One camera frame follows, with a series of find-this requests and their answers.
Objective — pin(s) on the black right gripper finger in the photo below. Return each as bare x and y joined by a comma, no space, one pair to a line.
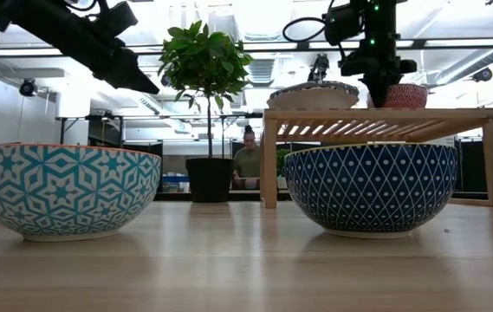
377,93

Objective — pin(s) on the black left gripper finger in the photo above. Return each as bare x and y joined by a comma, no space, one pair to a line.
131,76

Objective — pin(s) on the blue bowl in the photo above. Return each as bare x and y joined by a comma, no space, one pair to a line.
408,97

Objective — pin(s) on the blue white patterned plate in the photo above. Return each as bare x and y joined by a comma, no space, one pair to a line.
313,102
315,87

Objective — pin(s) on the yellow bowl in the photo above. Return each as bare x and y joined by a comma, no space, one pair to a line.
371,190

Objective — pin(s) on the orange bowl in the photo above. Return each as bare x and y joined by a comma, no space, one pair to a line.
62,195

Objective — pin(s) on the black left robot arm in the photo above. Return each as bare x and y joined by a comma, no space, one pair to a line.
34,21

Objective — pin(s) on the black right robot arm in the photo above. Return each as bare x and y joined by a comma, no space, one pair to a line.
380,21

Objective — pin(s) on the wooden slatted shelf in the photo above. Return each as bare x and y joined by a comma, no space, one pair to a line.
380,115

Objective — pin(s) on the black round spotlight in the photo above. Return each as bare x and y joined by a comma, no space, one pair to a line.
28,88
483,75

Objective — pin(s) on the blue storage bins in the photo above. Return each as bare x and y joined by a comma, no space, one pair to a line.
172,178

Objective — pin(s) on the small plant in white pot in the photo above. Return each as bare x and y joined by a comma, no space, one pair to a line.
280,160

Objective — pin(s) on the green plant in black pot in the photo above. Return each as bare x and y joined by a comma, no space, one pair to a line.
209,180

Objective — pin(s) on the person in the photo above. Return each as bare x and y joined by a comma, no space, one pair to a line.
248,162

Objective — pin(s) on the dark hanging camera rig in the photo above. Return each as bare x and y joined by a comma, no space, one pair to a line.
319,67

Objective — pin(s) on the black metal table frame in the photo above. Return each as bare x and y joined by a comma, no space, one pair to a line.
172,197

